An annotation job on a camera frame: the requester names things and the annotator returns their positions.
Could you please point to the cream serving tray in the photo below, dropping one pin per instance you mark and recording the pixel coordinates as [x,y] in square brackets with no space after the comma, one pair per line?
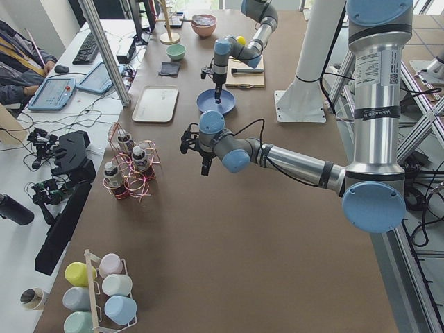
[156,104]

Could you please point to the yellow lemon upper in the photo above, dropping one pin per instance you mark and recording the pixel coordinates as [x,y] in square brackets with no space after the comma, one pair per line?
[240,39]

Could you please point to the grey folded cloth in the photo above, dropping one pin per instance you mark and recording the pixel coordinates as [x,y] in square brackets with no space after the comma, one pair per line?
[169,69]

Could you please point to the blue plate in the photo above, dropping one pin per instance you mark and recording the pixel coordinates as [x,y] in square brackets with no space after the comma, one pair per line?
[206,101]

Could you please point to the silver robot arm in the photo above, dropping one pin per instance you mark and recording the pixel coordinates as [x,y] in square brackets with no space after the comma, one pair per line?
[263,13]
[371,186]

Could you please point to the white cup rack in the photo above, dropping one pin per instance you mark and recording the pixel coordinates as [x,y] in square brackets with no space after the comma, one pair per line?
[100,298]

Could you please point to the steel muddler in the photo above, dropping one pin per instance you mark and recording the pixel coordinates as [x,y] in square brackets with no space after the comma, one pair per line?
[242,71]

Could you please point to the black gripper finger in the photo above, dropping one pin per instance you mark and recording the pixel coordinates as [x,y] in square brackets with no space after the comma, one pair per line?
[217,93]
[205,166]

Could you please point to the blue teach pendant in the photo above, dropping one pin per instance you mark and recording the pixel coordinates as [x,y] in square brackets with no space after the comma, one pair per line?
[53,94]
[97,80]

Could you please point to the copper wire bottle rack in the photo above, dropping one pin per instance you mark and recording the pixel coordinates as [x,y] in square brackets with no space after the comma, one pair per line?
[131,169]

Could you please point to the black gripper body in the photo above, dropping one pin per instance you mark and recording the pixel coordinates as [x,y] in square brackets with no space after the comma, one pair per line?
[206,157]
[219,80]

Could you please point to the black keyboard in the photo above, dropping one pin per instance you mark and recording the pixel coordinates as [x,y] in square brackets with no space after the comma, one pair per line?
[87,52]

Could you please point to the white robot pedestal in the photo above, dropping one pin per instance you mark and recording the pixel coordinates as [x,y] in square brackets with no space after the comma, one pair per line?
[302,101]

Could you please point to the wooden cup tree stand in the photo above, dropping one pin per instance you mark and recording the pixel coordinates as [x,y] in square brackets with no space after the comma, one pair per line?
[169,37]

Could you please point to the pink bowl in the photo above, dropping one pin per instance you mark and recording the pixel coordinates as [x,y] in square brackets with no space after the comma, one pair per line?
[204,31]

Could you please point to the dark drink bottle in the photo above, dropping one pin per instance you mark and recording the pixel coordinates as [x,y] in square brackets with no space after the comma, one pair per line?
[114,180]
[140,160]
[125,141]

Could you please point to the clear ice cubes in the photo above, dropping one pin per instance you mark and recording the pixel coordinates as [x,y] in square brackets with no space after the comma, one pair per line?
[201,20]

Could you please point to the black water bottle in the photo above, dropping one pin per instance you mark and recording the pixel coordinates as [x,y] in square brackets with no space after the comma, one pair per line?
[11,209]

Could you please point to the green bowl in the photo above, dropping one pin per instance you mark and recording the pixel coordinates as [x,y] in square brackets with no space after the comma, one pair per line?
[176,51]

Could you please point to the wooden cutting board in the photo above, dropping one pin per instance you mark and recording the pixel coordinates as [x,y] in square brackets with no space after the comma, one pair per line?
[246,80]

